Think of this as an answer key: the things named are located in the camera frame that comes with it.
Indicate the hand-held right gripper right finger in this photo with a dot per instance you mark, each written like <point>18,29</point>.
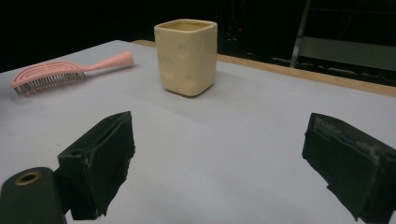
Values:
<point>351,161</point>

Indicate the pink hairbrush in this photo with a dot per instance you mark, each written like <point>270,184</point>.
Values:
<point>56,70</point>

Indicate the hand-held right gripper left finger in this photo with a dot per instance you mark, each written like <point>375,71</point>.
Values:
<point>102,161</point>

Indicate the grey panel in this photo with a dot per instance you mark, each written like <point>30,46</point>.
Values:
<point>348,53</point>

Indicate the metal stand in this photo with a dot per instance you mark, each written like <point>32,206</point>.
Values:
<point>300,34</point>

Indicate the cream square cup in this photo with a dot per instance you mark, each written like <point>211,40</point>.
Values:
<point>186,59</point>

